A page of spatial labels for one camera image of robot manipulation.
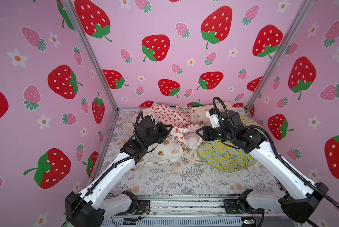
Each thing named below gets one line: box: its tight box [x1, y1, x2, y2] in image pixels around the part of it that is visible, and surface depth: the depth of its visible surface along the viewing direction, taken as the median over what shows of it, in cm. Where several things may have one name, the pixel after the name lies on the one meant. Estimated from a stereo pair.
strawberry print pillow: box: [151, 103, 204, 149], surface depth 85 cm
